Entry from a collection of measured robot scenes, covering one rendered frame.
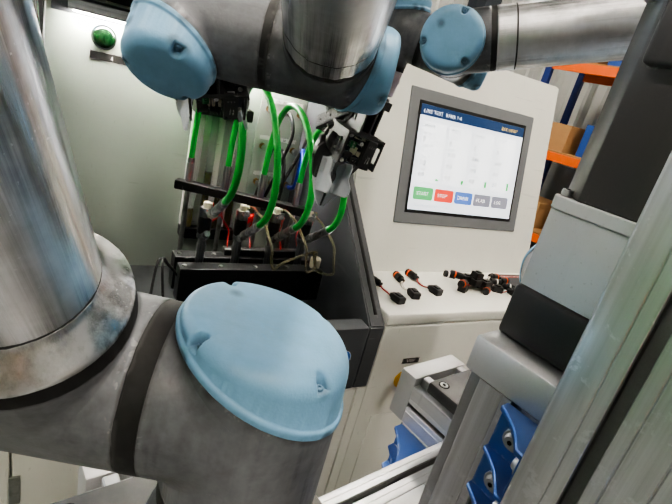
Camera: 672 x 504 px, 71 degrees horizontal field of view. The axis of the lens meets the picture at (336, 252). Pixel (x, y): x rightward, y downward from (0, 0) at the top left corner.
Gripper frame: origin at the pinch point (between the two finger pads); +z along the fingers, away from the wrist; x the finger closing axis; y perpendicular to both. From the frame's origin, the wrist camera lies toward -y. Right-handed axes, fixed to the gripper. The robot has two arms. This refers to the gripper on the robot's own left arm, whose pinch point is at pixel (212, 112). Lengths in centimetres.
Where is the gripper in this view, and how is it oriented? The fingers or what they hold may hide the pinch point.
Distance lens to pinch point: 76.4
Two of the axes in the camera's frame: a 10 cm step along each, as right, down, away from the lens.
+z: -2.4, 3.2, 9.2
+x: 9.5, -0.9, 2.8
